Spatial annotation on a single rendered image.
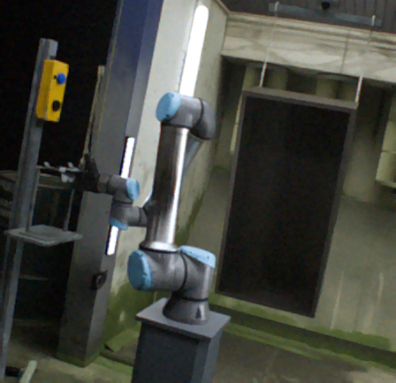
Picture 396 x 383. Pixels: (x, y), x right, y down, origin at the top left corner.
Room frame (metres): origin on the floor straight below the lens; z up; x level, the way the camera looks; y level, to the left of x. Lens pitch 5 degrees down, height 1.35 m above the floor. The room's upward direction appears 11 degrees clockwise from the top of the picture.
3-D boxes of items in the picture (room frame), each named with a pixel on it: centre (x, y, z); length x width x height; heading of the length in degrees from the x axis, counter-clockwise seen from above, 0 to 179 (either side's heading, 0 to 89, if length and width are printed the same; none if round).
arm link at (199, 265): (2.17, -0.03, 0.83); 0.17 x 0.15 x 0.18; 124
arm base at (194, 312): (2.17, -0.04, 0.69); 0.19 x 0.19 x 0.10
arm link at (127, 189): (2.38, 0.32, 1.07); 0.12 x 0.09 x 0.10; 74
